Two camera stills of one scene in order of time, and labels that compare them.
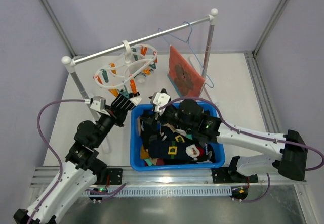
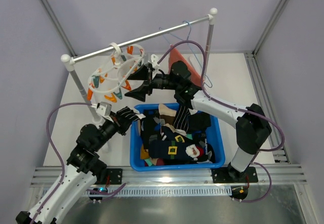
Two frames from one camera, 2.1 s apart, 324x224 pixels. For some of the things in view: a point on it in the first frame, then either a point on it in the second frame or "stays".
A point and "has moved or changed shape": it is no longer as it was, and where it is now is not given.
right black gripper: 154,116 → 148,83
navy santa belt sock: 200,152 stays
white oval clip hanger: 136,57 has moved or changed shape
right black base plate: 225,175 stays
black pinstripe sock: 126,103 → 126,115
